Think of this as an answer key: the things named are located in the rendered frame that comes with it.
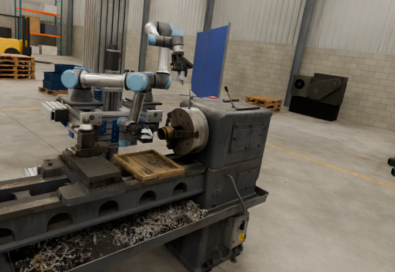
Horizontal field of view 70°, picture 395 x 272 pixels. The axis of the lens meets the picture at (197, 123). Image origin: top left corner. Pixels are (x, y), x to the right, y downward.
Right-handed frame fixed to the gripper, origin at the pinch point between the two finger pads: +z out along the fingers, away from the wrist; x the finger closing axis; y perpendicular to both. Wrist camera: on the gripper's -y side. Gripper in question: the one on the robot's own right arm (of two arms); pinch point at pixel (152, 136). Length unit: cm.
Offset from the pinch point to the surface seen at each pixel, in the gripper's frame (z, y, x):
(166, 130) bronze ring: -0.8, -10.8, 2.3
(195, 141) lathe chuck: 12.4, -23.9, -2.5
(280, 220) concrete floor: 5, -167, -111
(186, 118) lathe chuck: 2.4, -22.8, 9.4
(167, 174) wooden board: 14.3, -3.3, -20.0
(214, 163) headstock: 17.0, -38.7, -18.4
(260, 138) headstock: 17, -85, -7
